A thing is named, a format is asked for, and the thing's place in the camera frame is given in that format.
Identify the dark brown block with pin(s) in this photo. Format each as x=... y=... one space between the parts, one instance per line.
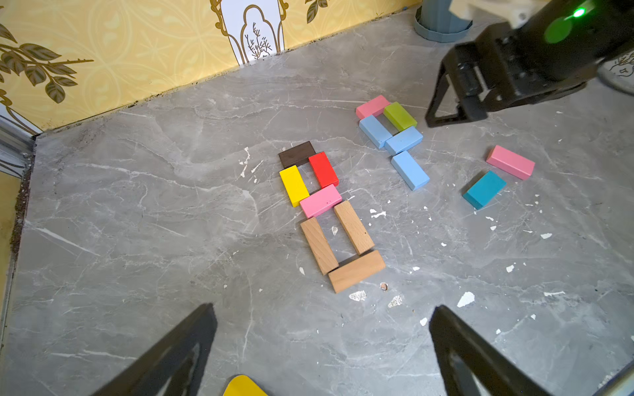
x=297 y=155

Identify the teal block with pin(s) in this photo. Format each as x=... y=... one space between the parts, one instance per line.
x=484 y=190

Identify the pink block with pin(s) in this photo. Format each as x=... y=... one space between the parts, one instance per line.
x=510 y=162
x=321 y=201
x=375 y=107

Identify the yellow toy shovel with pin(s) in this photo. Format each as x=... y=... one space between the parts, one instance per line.
x=243 y=386

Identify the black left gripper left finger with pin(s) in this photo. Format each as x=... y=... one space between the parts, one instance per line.
x=175 y=365

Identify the natural wood block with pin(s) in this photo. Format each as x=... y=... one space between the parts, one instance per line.
x=356 y=271
x=319 y=245
x=354 y=227

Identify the blue plant pot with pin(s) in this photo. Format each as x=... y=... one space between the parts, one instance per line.
x=433 y=21

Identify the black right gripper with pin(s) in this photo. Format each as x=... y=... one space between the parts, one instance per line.
x=505 y=69

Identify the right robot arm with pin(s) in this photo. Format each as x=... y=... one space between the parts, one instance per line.
x=553 y=55

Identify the light blue short block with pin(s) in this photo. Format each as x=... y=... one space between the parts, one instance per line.
x=410 y=170

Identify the green block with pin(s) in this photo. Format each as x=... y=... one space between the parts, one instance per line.
x=399 y=117

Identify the red block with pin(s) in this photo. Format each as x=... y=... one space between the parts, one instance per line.
x=324 y=171

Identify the yellow block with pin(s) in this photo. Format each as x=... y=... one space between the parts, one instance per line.
x=294 y=185

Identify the light blue long block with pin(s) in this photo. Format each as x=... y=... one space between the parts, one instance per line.
x=375 y=131

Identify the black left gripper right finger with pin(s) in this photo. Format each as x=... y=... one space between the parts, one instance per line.
x=466 y=360

